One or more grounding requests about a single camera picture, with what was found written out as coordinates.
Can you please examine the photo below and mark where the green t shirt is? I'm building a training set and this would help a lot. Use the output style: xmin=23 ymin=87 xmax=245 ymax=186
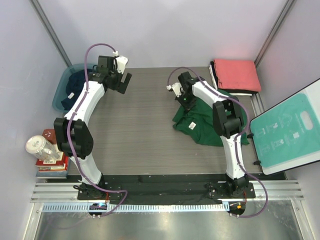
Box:
xmin=172 ymin=89 xmax=250 ymax=147

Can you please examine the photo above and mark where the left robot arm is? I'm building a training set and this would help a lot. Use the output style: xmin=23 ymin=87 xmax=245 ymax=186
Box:
xmin=53 ymin=54 xmax=132 ymax=200

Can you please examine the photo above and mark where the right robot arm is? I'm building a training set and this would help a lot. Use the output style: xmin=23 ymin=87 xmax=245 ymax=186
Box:
xmin=167 ymin=71 xmax=249 ymax=198

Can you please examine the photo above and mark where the stack of red books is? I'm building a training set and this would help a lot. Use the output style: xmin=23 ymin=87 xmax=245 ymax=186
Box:
xmin=35 ymin=144 xmax=70 ymax=179

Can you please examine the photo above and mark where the navy blue t shirt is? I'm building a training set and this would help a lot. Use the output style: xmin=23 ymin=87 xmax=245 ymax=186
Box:
xmin=61 ymin=70 xmax=86 ymax=111

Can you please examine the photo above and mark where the blue plastic basket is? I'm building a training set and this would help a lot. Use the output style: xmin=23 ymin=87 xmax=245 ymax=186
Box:
xmin=52 ymin=63 xmax=85 ymax=113

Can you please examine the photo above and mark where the folded red t shirt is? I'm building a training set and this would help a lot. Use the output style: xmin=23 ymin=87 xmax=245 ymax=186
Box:
xmin=213 ymin=58 xmax=262 ymax=92

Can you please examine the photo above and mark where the small dark red box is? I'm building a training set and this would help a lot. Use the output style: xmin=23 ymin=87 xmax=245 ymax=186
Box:
xmin=42 ymin=129 xmax=57 ymax=145

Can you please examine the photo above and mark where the clear plastic jar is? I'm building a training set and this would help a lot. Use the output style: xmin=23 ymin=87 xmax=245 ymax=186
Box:
xmin=25 ymin=135 xmax=60 ymax=161

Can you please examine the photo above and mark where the teal folding board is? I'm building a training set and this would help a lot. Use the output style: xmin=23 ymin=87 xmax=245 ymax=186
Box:
xmin=249 ymin=80 xmax=320 ymax=175

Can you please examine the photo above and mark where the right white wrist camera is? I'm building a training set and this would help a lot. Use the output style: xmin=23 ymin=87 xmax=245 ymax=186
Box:
xmin=166 ymin=82 xmax=184 ymax=98

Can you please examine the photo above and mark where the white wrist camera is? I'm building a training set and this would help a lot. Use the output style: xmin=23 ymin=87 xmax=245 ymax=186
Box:
xmin=112 ymin=50 xmax=129 ymax=74
xmin=166 ymin=82 xmax=184 ymax=98

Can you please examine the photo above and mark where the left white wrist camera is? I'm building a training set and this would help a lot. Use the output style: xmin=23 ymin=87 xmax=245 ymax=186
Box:
xmin=112 ymin=50 xmax=129 ymax=74

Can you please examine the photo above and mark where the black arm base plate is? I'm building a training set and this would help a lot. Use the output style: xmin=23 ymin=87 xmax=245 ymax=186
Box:
xmin=82 ymin=174 xmax=256 ymax=200

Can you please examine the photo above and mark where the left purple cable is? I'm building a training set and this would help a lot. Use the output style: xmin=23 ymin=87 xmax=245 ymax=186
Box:
xmin=66 ymin=43 xmax=129 ymax=218

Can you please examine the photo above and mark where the aluminium rail frame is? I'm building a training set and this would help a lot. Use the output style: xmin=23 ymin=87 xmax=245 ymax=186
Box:
xmin=30 ymin=180 xmax=305 ymax=203

